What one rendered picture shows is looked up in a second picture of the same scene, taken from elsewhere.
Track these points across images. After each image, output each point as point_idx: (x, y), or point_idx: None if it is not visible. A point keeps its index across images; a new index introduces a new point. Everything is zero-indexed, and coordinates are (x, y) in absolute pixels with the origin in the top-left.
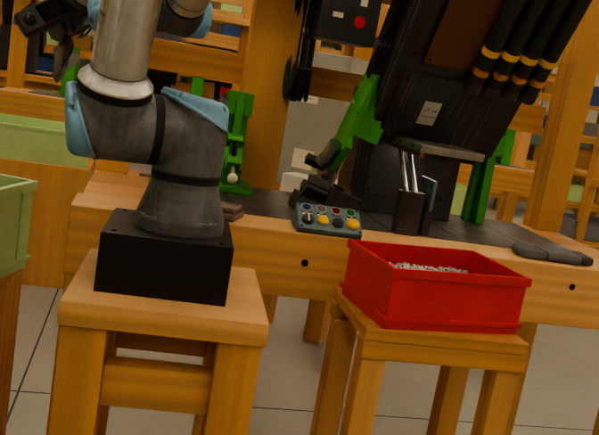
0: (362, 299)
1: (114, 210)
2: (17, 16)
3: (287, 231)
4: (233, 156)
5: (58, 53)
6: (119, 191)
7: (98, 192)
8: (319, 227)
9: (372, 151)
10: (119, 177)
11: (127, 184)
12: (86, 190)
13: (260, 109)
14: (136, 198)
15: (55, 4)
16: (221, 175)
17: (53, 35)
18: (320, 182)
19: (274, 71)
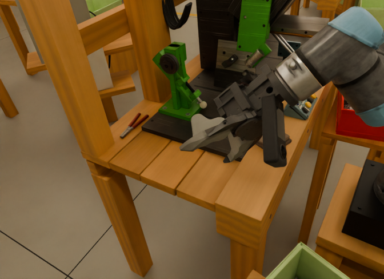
0: (368, 135)
1: (364, 215)
2: (279, 159)
3: (306, 124)
4: (195, 91)
5: (246, 146)
6: (176, 167)
7: (184, 183)
8: (310, 110)
9: (237, 37)
10: (128, 151)
11: (154, 155)
12: (174, 188)
13: (159, 44)
14: (200, 164)
15: (279, 117)
16: (179, 104)
17: (250, 137)
18: (255, 77)
19: (158, 14)
